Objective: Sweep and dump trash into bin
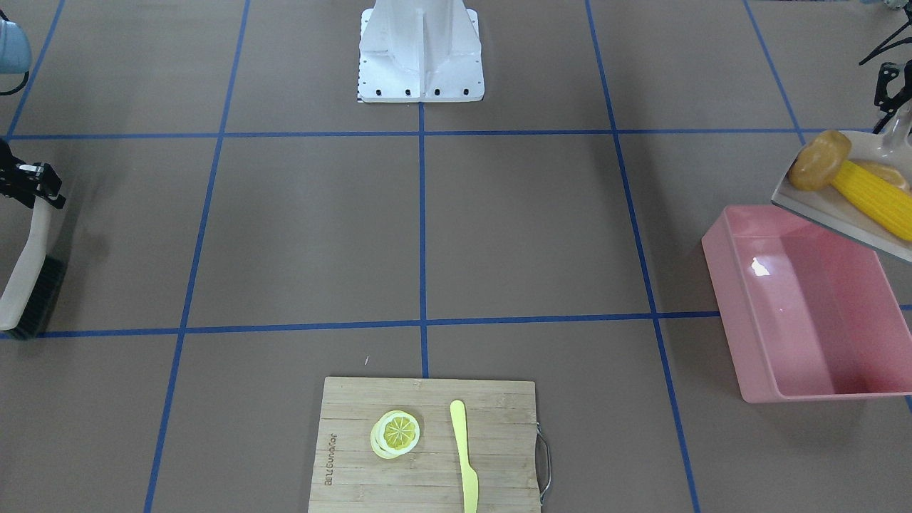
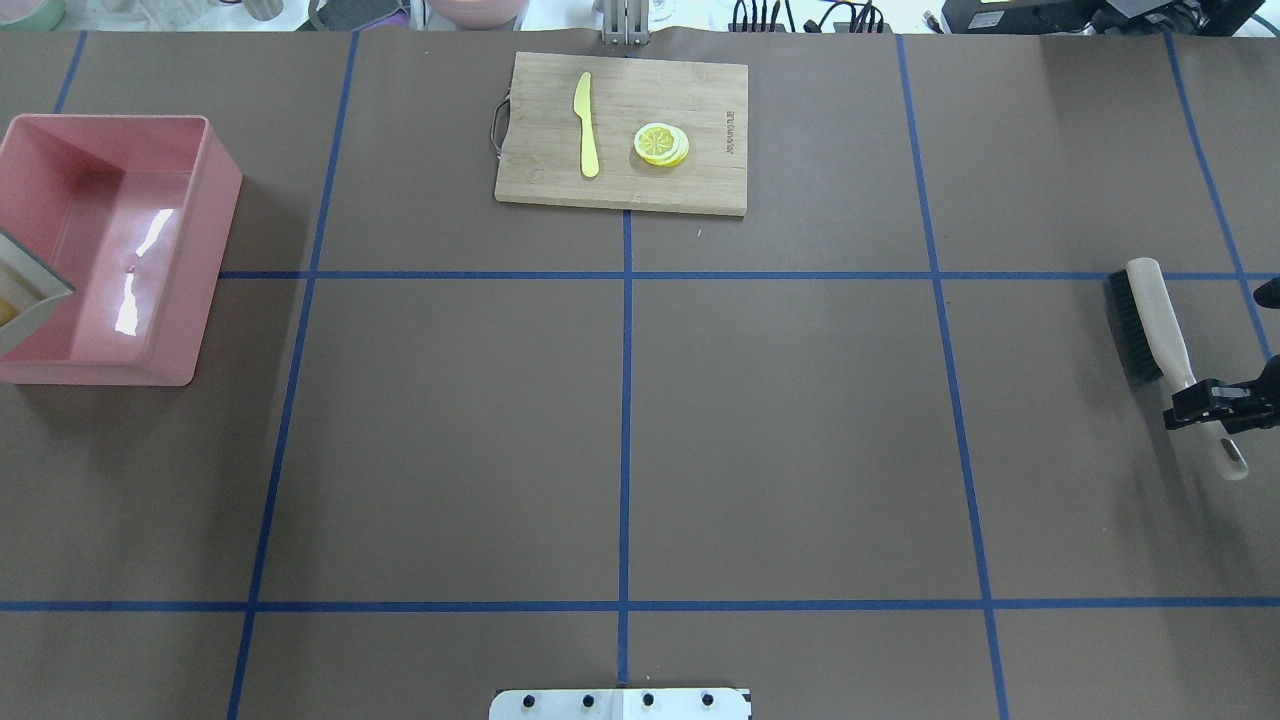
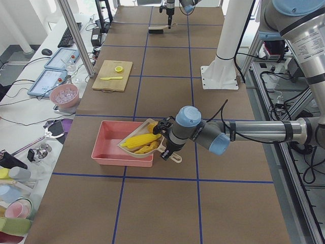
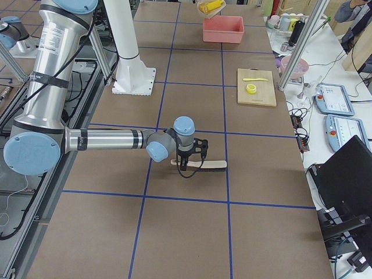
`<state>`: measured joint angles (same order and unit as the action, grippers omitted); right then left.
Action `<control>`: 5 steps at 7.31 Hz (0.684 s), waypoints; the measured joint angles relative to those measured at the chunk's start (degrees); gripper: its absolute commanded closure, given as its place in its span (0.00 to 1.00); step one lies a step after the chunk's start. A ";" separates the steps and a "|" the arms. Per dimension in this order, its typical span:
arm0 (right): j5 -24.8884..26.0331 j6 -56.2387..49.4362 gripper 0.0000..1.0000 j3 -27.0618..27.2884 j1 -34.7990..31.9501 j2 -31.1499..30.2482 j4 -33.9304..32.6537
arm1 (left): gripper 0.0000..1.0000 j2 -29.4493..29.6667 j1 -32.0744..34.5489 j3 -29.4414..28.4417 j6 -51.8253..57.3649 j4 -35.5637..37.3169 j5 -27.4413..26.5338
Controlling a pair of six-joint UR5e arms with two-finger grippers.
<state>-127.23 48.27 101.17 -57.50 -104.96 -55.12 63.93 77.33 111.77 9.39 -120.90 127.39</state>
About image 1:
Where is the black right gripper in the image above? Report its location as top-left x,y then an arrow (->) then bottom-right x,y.
1,139 -> 66,209

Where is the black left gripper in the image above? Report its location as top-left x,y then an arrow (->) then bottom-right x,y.
875,61 -> 911,119

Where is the beige plastic dustpan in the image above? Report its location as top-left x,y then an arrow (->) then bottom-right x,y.
771,102 -> 911,263

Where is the wooden hand brush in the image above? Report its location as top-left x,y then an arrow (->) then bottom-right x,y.
1,200 -> 66,341

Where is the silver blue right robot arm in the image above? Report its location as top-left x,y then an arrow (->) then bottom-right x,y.
1,13 -> 66,209

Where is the pink plastic bin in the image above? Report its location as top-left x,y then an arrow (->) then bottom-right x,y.
703,205 -> 911,403

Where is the yellow toy corn cob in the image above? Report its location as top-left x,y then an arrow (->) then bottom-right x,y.
831,160 -> 911,242

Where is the wooden cutting board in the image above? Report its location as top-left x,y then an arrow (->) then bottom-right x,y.
307,377 -> 542,512

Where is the yellow toy lemon half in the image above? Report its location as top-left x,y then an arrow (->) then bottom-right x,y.
369,410 -> 421,459

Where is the yellow plastic toy knife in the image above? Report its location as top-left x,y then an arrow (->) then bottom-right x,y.
450,400 -> 480,512

